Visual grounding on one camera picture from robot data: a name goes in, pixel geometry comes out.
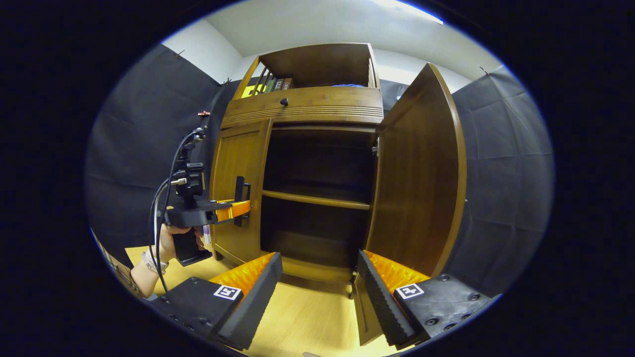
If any wooden cabinet door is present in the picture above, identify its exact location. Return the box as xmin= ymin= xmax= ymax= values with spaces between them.
xmin=209 ymin=119 xmax=273 ymax=264
xmin=353 ymin=63 xmax=467 ymax=347

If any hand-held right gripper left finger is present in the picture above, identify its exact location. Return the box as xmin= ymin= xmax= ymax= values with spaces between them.
xmin=149 ymin=252 xmax=284 ymax=351

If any black door handle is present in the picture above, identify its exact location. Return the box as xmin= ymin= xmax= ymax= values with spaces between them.
xmin=235 ymin=176 xmax=252 ymax=228

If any wooden cabinet shelf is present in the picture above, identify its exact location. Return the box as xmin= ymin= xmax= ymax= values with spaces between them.
xmin=261 ymin=190 xmax=372 ymax=211

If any wooden shoe cabinet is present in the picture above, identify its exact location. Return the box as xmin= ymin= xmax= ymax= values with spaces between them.
xmin=209 ymin=43 xmax=385 ymax=286

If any beaded bracelet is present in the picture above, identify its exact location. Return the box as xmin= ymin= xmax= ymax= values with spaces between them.
xmin=141 ymin=250 xmax=170 ymax=275

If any black backdrop cloth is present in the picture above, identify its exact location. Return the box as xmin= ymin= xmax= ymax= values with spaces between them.
xmin=84 ymin=44 xmax=555 ymax=298

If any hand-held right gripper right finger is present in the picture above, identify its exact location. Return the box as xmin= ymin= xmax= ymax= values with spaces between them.
xmin=354 ymin=249 xmax=497 ymax=350

